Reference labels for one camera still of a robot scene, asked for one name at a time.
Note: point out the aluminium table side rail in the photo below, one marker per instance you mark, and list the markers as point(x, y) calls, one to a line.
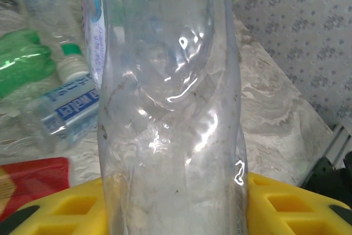
point(338, 141)

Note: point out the clear unlabelled bottle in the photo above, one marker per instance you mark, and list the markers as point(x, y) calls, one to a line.
point(49, 20)

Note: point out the large green bottle yellow cap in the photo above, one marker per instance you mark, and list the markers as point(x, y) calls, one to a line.
point(22, 64)

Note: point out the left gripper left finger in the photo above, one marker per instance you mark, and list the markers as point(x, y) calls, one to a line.
point(68, 213)

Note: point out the crushed clear bottle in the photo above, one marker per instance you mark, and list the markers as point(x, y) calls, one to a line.
point(170, 108)

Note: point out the clear bottle wide blue label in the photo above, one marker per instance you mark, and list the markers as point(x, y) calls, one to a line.
point(74, 108)

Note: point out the red package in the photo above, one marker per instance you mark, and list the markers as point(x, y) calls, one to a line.
point(33, 180)

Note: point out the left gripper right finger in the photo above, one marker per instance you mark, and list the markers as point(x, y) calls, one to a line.
point(297, 213)

